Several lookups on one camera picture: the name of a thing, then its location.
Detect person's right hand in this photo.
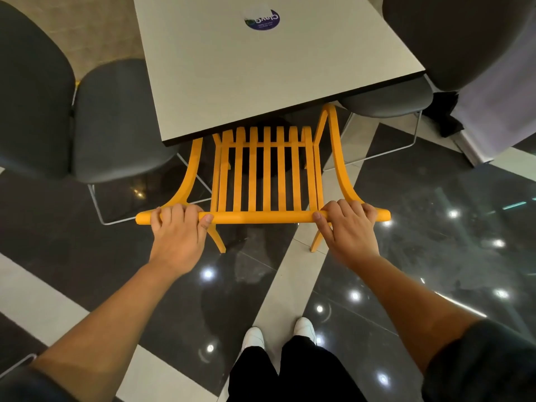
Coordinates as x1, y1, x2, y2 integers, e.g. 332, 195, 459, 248
312, 199, 380, 269

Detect person's left hand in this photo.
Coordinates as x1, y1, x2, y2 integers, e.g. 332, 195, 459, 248
148, 204, 214, 279

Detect yellow slatted wooden chair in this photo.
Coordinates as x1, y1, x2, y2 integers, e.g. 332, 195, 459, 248
135, 103, 392, 254

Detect person's right forearm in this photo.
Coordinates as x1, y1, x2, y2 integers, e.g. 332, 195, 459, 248
348, 252, 486, 375

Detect person's left forearm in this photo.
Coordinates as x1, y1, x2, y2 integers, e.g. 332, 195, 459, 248
31, 262, 178, 402

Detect person's white right shoe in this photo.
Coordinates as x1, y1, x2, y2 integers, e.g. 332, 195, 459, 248
293, 317, 317, 344

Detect person's white shoe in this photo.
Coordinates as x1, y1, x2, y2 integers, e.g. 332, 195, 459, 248
241, 326, 265, 354
293, 317, 317, 344

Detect grey upholstered chair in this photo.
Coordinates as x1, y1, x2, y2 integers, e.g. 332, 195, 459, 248
323, 0, 536, 172
0, 0, 212, 226

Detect person's white left shoe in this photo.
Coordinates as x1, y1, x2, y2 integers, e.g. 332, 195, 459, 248
241, 326, 265, 354

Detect person's black trousers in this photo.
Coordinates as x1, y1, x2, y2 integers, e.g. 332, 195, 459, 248
226, 336, 368, 402

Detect white banner stand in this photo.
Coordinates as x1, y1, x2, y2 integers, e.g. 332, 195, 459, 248
450, 33, 536, 168

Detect white square table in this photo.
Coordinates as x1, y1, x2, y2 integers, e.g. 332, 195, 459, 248
132, 0, 426, 147

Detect person's dark right sleeve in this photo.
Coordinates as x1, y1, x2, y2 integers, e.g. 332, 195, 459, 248
421, 319, 536, 402

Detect person's dark sleeve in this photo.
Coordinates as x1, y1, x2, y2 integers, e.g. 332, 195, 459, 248
0, 366, 126, 402
421, 319, 536, 402

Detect round purple sticker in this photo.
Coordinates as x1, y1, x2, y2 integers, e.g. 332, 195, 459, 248
244, 8, 281, 31

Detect person's dark left sleeve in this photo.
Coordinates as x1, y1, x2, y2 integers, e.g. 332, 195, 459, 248
0, 366, 126, 402

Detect metal chair frame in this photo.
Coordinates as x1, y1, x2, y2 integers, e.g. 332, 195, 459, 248
0, 353, 38, 379

